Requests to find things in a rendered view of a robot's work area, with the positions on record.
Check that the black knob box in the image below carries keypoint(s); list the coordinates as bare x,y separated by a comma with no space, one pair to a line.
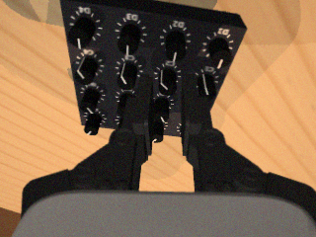
129,38

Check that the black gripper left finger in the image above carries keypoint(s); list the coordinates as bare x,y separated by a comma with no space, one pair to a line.
115,166

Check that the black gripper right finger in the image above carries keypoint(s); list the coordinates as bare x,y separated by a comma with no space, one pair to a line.
218,168

